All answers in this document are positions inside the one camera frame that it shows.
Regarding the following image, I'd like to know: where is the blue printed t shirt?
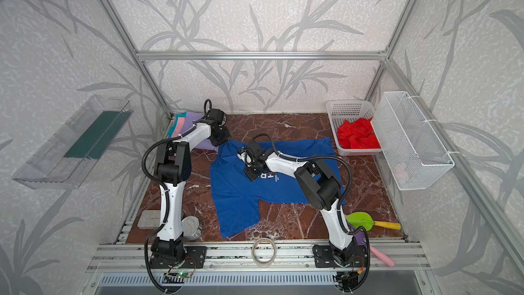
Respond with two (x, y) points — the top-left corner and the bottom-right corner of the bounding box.
(209, 137), (347, 239)

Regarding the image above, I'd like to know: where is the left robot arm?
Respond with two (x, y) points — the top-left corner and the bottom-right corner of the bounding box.
(144, 120), (231, 262)

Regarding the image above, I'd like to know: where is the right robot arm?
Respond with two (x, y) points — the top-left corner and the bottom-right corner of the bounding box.
(237, 152), (358, 266)

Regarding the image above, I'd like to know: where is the folded purple t shirt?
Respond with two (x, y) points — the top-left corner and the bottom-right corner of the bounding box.
(180, 111), (218, 152)

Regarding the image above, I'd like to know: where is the folded pink t shirt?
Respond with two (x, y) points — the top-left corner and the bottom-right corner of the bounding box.
(171, 117), (186, 137)

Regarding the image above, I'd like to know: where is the folded teal t shirt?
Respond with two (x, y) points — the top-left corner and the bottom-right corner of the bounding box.
(168, 112), (187, 138)

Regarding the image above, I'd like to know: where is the silver metal can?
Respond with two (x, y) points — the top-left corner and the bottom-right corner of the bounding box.
(181, 216), (203, 241)

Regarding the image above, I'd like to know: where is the clear tape roll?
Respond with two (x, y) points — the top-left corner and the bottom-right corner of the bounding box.
(251, 238), (277, 268)

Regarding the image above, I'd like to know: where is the white plastic laundry basket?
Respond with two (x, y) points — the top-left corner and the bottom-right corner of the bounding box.
(326, 100), (382, 156)

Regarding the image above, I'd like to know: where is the red t shirt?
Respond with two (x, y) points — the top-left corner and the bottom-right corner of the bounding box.
(337, 118), (381, 150)

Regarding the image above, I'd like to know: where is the green yellow toy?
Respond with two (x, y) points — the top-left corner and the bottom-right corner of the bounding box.
(346, 212), (401, 231)

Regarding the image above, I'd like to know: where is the grey rectangular block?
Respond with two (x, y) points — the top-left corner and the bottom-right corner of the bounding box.
(137, 210), (162, 229)

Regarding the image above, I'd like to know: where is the green book on shelf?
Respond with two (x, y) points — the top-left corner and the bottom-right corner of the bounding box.
(64, 111), (132, 160)

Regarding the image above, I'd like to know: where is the pink cylinder stick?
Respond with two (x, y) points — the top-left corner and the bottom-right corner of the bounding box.
(370, 246), (396, 268)

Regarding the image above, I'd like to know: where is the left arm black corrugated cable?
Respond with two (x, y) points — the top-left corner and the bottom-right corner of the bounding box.
(141, 98), (214, 295)

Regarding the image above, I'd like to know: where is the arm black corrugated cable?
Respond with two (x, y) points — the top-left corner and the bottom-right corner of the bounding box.
(250, 132), (371, 292)
(141, 98), (214, 295)

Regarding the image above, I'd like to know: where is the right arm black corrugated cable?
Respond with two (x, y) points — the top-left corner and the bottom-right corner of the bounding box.
(250, 132), (371, 292)

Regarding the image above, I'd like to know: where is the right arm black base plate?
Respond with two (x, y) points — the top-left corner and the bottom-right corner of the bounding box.
(312, 244), (368, 269)

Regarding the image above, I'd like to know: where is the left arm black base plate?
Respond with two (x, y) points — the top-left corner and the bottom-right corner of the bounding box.
(149, 246), (207, 269)

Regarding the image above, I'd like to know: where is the white wire mesh basket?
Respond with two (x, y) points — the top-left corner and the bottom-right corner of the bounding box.
(371, 92), (455, 191)

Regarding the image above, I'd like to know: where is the clear plastic wall shelf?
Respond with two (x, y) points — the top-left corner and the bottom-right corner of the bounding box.
(12, 95), (133, 190)

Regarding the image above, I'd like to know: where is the aluminium enclosure frame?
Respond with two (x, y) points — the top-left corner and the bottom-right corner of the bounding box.
(79, 0), (524, 295)

